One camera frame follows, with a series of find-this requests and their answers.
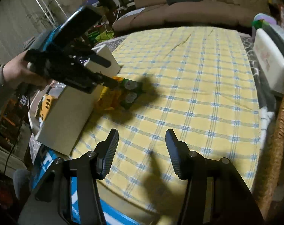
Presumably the person left hand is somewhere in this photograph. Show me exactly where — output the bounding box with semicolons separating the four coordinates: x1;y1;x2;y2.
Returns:
3;51;52;90

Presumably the yellow plaid tablecloth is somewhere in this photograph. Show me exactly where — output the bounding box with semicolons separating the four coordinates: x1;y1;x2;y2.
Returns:
71;27;260;215

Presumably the blue UTO sportswear box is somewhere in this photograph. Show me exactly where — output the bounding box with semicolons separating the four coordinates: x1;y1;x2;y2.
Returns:
31;146;138;224

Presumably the white floral tissue box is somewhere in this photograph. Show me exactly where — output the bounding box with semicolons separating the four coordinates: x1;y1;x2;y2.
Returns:
254;28;284;95

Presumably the purple container with lid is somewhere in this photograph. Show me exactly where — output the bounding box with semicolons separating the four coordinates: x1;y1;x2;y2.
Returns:
252;13;277;29

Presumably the green wipe packet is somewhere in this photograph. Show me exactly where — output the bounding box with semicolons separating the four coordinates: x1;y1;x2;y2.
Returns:
121;78;143;94
120;91;139;110

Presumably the wicker basket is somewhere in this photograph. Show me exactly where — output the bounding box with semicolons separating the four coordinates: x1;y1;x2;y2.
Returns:
252;97;284;220

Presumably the yellow sulfur soap packet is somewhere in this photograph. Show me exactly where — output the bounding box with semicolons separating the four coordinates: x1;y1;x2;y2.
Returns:
94;76;123;112

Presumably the brown sofa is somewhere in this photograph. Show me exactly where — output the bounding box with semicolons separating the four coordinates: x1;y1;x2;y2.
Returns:
113;0;270;33

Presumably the white cardboard storage box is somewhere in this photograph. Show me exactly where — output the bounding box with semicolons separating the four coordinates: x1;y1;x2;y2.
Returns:
28;45;121;155

